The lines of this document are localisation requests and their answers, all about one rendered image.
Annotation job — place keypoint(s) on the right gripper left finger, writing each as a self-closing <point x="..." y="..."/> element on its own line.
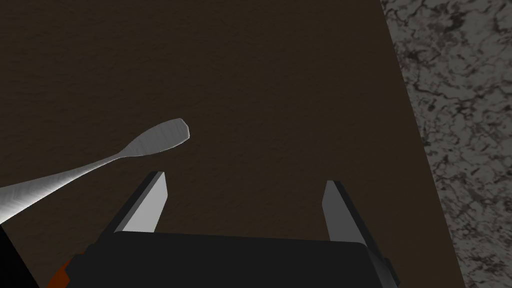
<point x="147" y="208"/>

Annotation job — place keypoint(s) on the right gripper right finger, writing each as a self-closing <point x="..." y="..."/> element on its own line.
<point x="342" y="216"/>

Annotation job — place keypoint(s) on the dark brown table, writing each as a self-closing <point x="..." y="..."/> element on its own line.
<point x="256" y="80"/>

